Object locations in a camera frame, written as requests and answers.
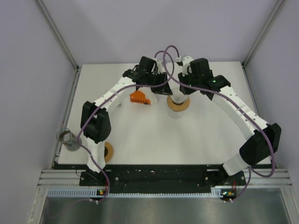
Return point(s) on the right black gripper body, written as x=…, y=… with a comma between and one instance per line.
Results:
x=189, y=79

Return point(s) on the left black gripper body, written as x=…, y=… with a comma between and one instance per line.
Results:
x=155, y=78

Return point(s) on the orange white coffee filter bag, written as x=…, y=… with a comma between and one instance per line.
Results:
x=145, y=98

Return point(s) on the wooden rimmed glass dripper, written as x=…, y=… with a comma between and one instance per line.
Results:
x=177, y=107

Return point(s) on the glass carafe with wooden collar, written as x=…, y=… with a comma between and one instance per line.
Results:
x=175, y=115

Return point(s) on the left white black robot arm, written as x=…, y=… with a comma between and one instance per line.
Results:
x=95, y=119

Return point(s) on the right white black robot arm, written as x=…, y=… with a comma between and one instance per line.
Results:
x=262, y=138

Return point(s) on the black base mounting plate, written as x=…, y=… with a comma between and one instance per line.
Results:
x=157, y=178

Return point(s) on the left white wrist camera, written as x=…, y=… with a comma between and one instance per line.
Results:
x=158, y=68

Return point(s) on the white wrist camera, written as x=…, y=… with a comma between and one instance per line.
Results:
x=158, y=68
x=184, y=62

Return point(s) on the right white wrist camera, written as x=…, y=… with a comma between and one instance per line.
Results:
x=184, y=62

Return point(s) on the grey slotted cable duct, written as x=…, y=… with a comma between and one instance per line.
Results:
x=97, y=193

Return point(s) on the aluminium frame rail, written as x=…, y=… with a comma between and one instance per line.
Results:
x=59, y=178

